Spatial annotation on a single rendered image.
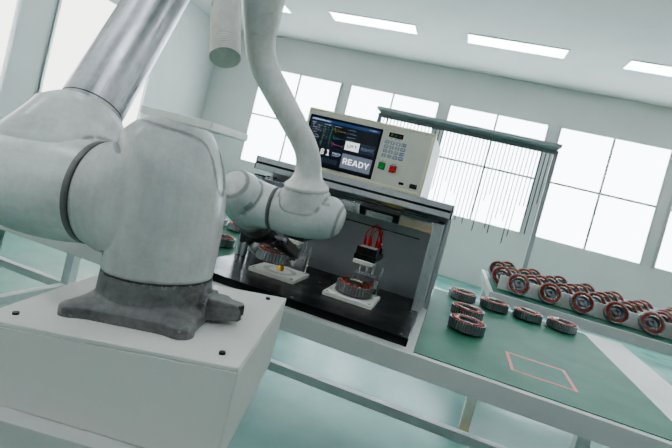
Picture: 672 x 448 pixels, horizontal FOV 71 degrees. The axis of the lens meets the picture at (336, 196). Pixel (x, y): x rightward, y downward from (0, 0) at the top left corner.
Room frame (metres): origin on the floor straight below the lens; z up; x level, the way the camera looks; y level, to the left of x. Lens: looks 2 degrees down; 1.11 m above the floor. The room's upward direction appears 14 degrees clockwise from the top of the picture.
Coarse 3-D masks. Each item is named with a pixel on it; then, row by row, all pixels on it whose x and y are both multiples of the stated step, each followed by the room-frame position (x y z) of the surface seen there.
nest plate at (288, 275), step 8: (256, 264) 1.46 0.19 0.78; (264, 264) 1.48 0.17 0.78; (272, 264) 1.51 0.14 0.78; (256, 272) 1.40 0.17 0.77; (264, 272) 1.39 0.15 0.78; (272, 272) 1.40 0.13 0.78; (280, 272) 1.43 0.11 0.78; (288, 272) 1.46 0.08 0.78; (296, 272) 1.49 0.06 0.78; (280, 280) 1.38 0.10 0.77; (288, 280) 1.37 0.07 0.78; (296, 280) 1.39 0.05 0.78
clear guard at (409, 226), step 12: (348, 204) 1.30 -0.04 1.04; (384, 204) 1.43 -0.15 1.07; (348, 216) 1.26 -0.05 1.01; (360, 216) 1.26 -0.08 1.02; (372, 216) 1.26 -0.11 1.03; (384, 216) 1.26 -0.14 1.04; (408, 216) 1.26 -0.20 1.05; (420, 216) 1.26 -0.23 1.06; (384, 228) 1.23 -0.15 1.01; (396, 228) 1.23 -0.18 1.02; (408, 228) 1.23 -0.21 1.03; (420, 228) 1.23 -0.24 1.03
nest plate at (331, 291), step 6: (330, 288) 1.39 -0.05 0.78; (324, 294) 1.34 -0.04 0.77; (330, 294) 1.34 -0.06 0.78; (336, 294) 1.34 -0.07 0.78; (342, 294) 1.36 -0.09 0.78; (372, 294) 1.45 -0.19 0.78; (342, 300) 1.33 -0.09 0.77; (348, 300) 1.32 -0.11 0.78; (354, 300) 1.32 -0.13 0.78; (360, 300) 1.34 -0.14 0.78; (366, 300) 1.36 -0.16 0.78; (372, 300) 1.38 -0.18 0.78; (378, 300) 1.42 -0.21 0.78; (360, 306) 1.32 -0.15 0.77; (366, 306) 1.31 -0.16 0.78; (372, 306) 1.32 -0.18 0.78
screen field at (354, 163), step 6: (342, 156) 1.57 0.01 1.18; (348, 156) 1.56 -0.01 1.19; (354, 156) 1.56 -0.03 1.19; (342, 162) 1.57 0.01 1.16; (348, 162) 1.56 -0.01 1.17; (354, 162) 1.56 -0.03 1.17; (360, 162) 1.55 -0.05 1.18; (366, 162) 1.55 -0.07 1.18; (348, 168) 1.56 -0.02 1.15; (354, 168) 1.55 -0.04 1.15; (360, 168) 1.55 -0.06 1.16; (366, 168) 1.54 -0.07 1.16
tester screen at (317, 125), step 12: (312, 120) 1.60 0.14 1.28; (324, 120) 1.59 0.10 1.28; (312, 132) 1.60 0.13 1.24; (324, 132) 1.59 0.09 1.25; (336, 132) 1.58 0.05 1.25; (348, 132) 1.57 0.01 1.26; (360, 132) 1.56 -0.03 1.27; (372, 132) 1.55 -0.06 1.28; (324, 144) 1.59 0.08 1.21; (336, 144) 1.58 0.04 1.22; (372, 144) 1.54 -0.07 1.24; (324, 156) 1.58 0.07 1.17; (336, 156) 1.57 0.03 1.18; (360, 156) 1.55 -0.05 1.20; (372, 156) 1.54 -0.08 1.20; (336, 168) 1.57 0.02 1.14
